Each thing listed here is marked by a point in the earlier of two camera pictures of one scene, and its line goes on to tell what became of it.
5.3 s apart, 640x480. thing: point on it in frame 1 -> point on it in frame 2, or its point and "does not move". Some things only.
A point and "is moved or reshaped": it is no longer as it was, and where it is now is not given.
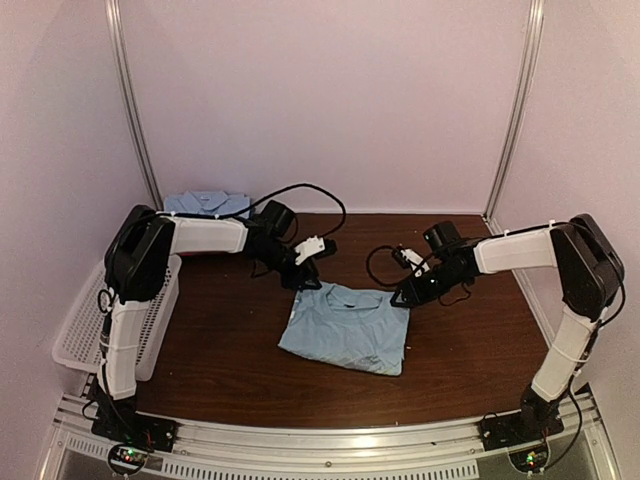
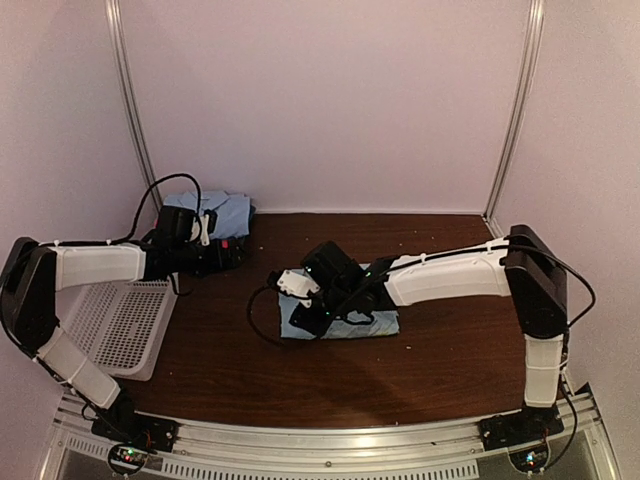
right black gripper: (413, 295) -> (314, 327)
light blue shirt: (206, 202) does not move
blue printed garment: (359, 328) is moved or reshaped
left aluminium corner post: (134, 106) does not move
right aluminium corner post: (521, 108) does not move
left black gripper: (303, 274) -> (218, 264)
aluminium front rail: (209, 451) does not move
